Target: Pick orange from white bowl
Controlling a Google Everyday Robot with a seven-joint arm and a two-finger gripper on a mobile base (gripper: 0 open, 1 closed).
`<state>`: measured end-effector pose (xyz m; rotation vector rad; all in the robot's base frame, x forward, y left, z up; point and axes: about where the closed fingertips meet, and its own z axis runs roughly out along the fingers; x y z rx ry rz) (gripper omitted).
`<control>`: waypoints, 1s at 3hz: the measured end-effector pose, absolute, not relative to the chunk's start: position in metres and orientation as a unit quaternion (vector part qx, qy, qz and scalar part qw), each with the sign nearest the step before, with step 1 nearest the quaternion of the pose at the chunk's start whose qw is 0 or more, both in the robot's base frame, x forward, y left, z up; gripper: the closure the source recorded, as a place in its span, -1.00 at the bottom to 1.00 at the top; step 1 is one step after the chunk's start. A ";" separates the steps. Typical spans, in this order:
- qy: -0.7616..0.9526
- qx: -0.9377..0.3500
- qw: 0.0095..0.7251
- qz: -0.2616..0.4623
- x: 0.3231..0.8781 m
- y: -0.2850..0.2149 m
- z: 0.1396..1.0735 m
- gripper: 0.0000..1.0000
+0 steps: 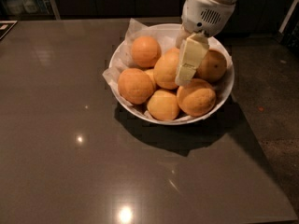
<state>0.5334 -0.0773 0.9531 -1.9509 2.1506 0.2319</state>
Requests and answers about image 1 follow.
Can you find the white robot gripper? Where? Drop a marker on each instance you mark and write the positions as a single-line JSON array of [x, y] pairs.
[[204, 16]]

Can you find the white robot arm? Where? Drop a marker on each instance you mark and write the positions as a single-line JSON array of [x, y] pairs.
[[201, 19]]

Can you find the orange at bowl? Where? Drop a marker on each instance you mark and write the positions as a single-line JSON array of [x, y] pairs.
[[213, 67], [165, 70], [163, 105], [135, 86], [196, 98], [146, 51]]

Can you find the orange at bowl centre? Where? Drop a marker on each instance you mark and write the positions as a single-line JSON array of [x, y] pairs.
[[165, 70]]

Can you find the white ceramic bowl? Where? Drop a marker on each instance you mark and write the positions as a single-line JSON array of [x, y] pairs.
[[162, 34]]

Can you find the orange at bowl back left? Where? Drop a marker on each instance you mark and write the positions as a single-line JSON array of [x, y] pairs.
[[146, 51]]

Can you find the orange at bowl front right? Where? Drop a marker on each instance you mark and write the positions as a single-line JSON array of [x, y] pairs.
[[196, 98]]

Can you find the white paper bowl liner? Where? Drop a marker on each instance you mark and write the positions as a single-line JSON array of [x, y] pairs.
[[132, 31]]

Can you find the orange at bowl front middle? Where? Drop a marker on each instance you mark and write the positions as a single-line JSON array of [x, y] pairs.
[[163, 105]]

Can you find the clear plastic containers on shelf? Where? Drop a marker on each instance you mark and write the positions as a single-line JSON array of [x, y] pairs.
[[25, 7]]

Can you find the dark tray at table edge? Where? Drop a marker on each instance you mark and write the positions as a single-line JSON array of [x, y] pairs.
[[5, 27]]

